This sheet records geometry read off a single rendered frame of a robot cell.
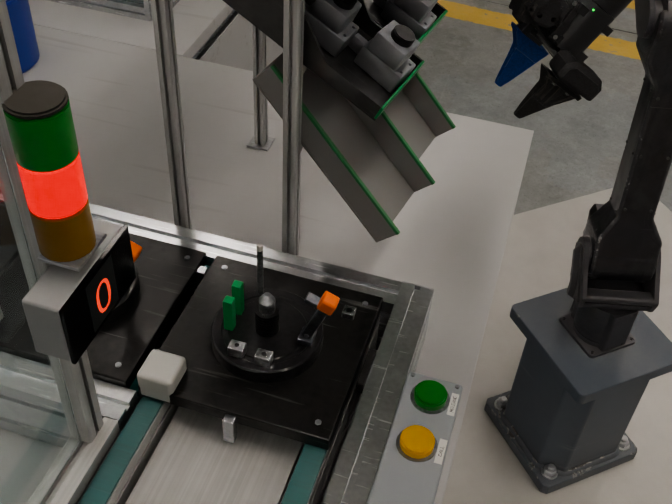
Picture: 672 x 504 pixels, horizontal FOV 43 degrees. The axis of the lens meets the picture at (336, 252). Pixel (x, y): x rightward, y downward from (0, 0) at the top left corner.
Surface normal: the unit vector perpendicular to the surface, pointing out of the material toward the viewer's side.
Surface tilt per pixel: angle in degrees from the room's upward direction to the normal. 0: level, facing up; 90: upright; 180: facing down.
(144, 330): 0
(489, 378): 0
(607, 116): 0
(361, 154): 45
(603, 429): 90
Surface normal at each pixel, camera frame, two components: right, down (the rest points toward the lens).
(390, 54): -0.51, 0.55
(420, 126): 0.66, -0.27
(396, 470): 0.05, -0.73
